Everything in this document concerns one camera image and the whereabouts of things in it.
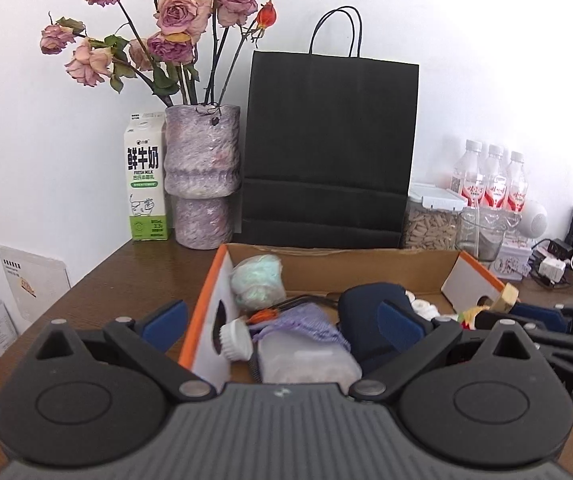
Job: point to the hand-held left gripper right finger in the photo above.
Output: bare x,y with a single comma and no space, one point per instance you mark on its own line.
399,322

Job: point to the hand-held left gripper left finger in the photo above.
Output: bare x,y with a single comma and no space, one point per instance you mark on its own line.
166,322

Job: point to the tan wooden block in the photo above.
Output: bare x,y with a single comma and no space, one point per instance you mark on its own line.
506,300

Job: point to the navy blue fabric case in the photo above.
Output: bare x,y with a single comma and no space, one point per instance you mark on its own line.
356,320

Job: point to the orange cardboard box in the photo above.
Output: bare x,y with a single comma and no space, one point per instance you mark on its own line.
366,270

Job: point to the white round brush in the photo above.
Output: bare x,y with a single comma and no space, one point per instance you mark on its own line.
234,342

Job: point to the purple knitted pouch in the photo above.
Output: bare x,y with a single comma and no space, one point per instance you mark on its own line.
306,327

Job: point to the orange small object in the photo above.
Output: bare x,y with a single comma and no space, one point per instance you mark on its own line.
264,316

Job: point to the clear plastic box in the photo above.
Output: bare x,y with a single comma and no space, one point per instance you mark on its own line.
306,365

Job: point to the pale green mesh ball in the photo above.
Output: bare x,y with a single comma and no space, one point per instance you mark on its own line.
259,280

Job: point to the clear container of seeds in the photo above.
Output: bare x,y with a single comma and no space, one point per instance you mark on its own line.
429,230

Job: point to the white charger plug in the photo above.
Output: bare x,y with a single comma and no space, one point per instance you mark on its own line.
551,267

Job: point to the white floral tin box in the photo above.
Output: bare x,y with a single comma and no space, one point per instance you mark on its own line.
511,260

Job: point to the black adapter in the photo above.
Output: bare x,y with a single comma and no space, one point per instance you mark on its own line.
560,248

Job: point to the clear glass cup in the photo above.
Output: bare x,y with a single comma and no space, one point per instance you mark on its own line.
483,245

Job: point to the white round speaker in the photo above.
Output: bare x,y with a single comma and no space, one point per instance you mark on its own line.
533,217

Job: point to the water bottle with red label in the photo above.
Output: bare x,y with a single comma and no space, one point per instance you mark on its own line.
466,180
516,190
494,185

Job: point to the white and green milk carton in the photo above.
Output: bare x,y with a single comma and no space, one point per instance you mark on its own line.
146,185

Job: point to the white sign board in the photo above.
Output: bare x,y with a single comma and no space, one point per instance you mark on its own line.
31,280

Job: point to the purple mottled vase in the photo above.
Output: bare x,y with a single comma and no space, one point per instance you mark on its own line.
201,170

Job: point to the black paper bag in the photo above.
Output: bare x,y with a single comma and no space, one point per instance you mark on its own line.
326,135

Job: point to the dried pink roses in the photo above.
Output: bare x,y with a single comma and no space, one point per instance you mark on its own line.
176,12

